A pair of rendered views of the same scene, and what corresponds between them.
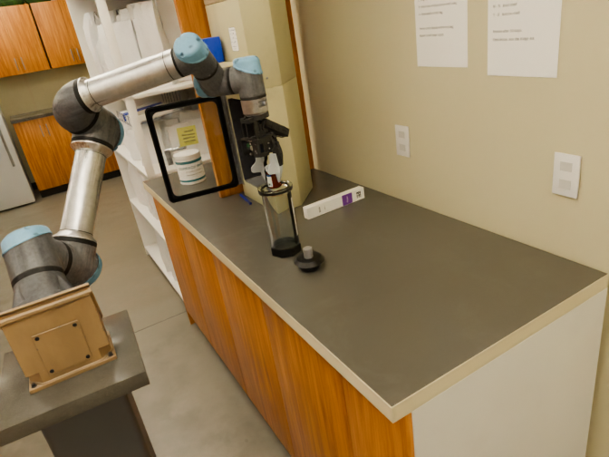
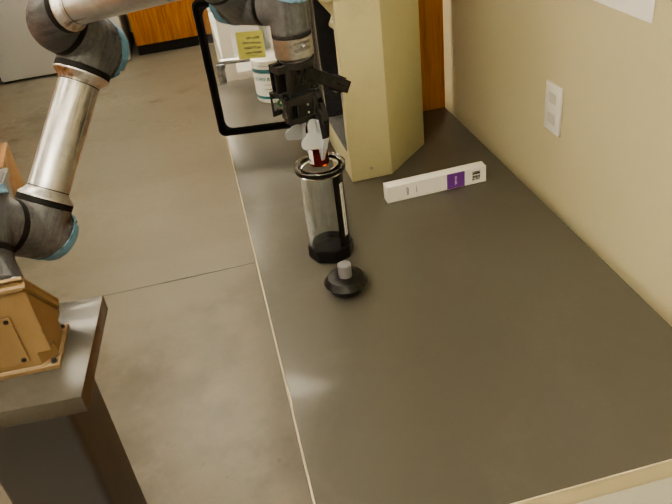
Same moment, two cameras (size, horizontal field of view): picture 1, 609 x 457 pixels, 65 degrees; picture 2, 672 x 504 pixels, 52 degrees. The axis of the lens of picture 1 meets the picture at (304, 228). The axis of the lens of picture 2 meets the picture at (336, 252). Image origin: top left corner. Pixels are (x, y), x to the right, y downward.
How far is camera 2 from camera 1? 0.42 m
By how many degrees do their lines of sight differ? 18
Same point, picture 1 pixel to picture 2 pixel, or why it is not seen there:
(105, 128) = (97, 49)
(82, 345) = (17, 346)
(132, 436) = (78, 457)
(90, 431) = (25, 442)
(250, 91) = (282, 27)
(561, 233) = not seen: outside the picture
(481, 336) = (510, 482)
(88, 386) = (15, 398)
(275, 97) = (366, 12)
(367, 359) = (338, 468)
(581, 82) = not seen: outside the picture
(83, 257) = (48, 226)
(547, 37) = not seen: outside the picture
